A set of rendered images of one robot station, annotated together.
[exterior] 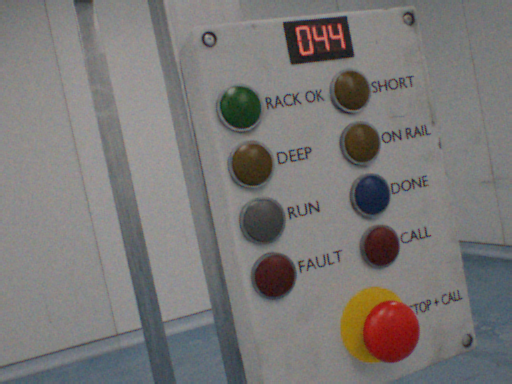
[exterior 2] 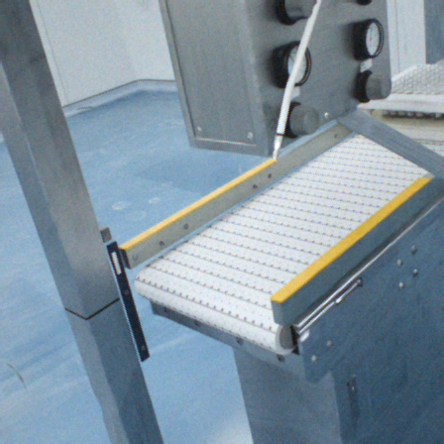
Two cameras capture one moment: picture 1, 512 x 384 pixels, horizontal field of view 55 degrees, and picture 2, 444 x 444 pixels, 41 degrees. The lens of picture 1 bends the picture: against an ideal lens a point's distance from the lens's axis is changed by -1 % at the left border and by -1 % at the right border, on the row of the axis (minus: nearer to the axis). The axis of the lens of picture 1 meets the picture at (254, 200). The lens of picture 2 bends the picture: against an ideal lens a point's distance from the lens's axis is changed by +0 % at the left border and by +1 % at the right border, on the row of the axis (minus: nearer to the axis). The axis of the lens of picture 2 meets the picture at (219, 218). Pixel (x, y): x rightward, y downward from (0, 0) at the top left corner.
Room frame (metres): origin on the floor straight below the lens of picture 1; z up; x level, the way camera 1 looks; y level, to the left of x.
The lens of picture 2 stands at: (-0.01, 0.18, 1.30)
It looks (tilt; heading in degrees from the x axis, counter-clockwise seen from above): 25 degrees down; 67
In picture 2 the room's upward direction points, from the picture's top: 12 degrees counter-clockwise
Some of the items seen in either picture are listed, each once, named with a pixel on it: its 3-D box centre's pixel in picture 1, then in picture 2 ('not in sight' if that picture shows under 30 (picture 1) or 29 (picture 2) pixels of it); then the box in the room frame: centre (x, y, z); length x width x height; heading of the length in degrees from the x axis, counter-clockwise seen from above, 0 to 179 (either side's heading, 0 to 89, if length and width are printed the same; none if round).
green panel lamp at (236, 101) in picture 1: (240, 107); not in sight; (0.31, 0.00, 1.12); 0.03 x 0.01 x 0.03; 109
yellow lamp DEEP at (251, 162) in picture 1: (252, 164); not in sight; (0.31, 0.00, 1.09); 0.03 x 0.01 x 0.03; 109
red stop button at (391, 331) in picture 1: (379, 326); not in sight; (0.33, -0.07, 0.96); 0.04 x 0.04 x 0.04; 19
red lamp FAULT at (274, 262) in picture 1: (275, 276); not in sight; (0.31, 0.00, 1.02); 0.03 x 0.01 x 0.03; 109
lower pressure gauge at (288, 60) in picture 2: not in sight; (293, 64); (0.27, 0.62, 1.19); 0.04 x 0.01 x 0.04; 19
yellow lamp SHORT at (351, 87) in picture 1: (351, 90); not in sight; (0.34, -0.08, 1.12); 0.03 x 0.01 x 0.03; 109
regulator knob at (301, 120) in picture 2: not in sight; (301, 114); (0.27, 0.62, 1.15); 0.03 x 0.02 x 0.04; 19
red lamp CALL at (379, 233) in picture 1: (381, 246); not in sight; (0.34, -0.08, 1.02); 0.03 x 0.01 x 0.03; 109
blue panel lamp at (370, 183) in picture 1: (371, 194); not in sight; (0.34, -0.08, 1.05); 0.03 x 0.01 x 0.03; 109
